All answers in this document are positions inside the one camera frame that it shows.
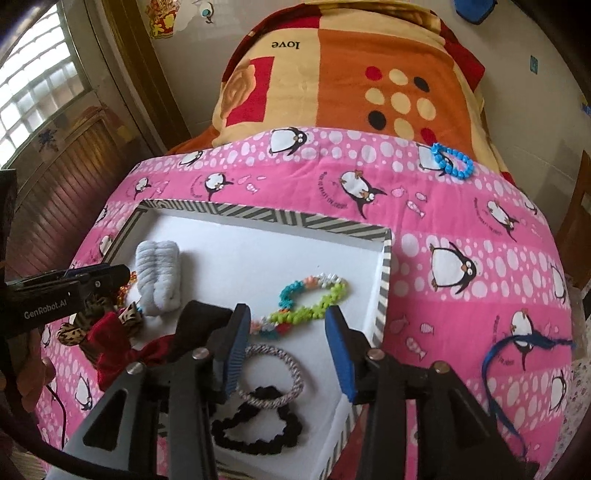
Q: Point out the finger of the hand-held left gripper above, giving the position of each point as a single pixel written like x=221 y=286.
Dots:
x=106 y=273

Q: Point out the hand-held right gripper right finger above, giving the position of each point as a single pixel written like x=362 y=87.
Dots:
x=339 y=355

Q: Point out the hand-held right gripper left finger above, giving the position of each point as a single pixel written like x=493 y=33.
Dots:
x=235 y=355

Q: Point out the leopard print bow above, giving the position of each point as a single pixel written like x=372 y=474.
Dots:
x=74 y=334

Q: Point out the grey fluffy scrunchie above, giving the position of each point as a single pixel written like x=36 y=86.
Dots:
x=157 y=277

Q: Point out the red velvet bow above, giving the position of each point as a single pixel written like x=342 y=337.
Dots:
x=111 y=355

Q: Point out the black scrunchie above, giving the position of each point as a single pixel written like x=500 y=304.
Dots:
x=258 y=445

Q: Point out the striped cardboard box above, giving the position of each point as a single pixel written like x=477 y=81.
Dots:
x=258 y=258

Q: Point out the person's left hand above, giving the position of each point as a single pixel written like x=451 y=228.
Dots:
x=34 y=369

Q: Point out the wooden slatted panel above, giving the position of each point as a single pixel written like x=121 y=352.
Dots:
x=60 y=184

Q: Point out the blue flower sticker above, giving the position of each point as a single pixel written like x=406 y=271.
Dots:
x=48 y=140

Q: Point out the pink penguin print blanket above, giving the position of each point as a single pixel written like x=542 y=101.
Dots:
x=438 y=221

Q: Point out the window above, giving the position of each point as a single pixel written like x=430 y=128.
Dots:
x=37 y=83

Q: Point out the wooden chair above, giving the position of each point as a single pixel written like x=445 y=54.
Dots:
x=579 y=207

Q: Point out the orange floral blanket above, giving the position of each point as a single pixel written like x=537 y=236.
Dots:
x=351 y=60

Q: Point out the blue fabric pouch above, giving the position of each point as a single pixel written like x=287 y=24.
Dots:
x=475 y=9

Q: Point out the red yellow wall sticker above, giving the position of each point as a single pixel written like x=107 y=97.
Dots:
x=164 y=18

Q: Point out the bird wall sticker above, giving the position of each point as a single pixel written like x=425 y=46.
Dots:
x=205 y=11

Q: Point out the small green wall sticker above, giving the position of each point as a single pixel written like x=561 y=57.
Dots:
x=534 y=63

